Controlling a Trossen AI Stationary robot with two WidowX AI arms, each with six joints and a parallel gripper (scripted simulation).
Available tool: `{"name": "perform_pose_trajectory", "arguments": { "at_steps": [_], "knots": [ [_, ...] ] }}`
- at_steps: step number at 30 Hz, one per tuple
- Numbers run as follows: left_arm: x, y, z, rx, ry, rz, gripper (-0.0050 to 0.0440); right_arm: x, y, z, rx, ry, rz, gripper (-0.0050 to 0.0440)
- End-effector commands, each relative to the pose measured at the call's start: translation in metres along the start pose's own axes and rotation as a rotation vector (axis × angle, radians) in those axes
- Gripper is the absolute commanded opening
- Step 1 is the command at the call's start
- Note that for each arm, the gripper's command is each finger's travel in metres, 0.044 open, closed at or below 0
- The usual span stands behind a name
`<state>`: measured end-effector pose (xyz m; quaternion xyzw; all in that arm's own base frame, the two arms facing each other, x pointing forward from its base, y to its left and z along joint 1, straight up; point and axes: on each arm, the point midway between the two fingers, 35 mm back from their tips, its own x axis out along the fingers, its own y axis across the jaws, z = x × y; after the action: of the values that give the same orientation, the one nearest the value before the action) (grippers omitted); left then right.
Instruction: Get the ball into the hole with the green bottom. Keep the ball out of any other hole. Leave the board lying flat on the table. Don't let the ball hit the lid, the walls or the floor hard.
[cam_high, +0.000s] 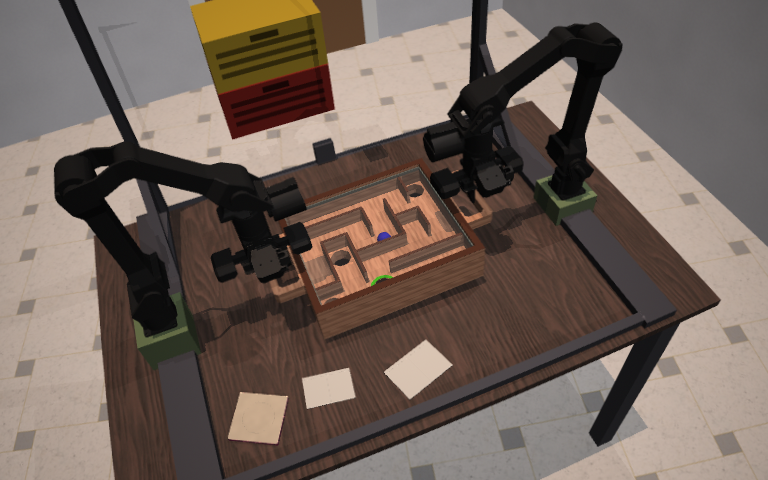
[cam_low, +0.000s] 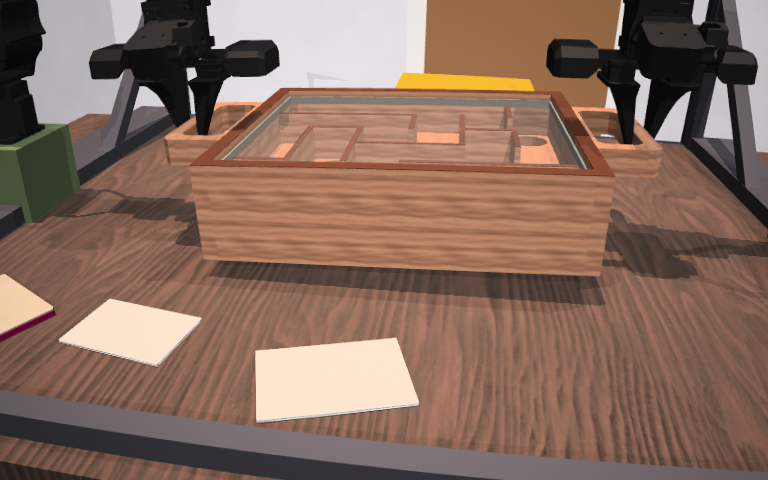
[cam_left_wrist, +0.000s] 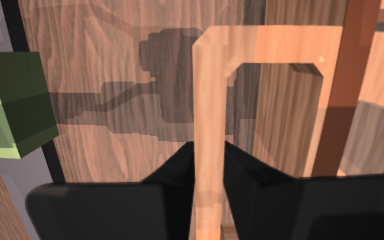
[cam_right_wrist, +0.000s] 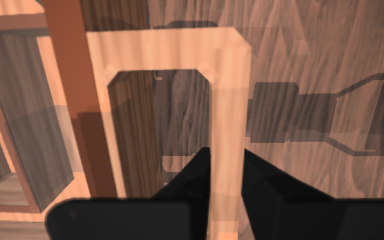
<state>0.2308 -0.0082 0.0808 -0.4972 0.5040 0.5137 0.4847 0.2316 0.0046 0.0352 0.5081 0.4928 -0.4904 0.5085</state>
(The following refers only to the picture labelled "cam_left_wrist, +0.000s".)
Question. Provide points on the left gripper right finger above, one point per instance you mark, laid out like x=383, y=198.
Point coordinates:
x=265, y=206

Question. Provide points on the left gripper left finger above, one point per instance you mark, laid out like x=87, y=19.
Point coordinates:
x=119, y=210

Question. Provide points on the wooden maze board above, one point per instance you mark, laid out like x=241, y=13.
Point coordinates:
x=321, y=117

